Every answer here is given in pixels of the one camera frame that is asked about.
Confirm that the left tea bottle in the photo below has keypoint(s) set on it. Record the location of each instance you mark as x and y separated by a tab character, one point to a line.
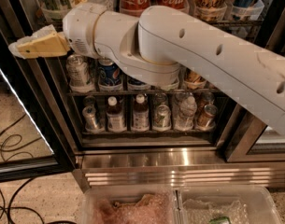
115	116

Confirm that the right glass fridge door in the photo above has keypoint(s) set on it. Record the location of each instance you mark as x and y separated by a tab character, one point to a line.
252	140

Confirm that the gold orange can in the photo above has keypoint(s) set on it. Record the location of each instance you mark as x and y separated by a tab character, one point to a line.
192	78

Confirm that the left clear plastic bin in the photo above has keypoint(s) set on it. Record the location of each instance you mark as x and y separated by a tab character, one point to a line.
137	204

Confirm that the bottom green white can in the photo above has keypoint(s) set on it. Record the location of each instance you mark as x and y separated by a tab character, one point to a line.
162	118

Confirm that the right clear plastic bin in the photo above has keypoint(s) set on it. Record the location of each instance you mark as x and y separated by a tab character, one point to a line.
242	204

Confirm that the right tea bottle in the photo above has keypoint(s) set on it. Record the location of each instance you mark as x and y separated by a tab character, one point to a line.
140	114

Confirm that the front silver can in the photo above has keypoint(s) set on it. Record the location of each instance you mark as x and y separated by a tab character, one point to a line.
78	71

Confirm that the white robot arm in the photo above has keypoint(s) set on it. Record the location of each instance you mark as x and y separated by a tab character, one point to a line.
153	47

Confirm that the front left Pepsi can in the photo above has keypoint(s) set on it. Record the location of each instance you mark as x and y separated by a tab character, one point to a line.
109	73

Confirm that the open glass fridge door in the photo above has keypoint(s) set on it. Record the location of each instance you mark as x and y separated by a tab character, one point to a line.
33	139

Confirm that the tea bottle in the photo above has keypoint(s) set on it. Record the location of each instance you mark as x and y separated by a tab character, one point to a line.
115	116
140	114

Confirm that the slim silver can bottom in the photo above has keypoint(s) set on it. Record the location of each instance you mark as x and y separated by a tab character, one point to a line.
89	113

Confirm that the green can in bin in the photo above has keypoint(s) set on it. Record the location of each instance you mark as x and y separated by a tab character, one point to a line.
220	220

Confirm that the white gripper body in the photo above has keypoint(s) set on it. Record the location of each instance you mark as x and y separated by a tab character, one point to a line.
79	28

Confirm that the clear plastic bin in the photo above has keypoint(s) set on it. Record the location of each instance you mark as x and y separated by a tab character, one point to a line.
242	204
137	204

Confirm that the right Pepsi can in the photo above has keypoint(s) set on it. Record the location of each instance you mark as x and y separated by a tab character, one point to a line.
136	82

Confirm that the pepsi can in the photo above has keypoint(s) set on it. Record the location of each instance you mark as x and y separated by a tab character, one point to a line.
109	73
136	82

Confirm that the small water bottle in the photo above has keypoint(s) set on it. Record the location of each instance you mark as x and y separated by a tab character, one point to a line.
186	113

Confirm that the bottom gold can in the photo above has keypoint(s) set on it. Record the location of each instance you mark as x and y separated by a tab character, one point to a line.
207	115

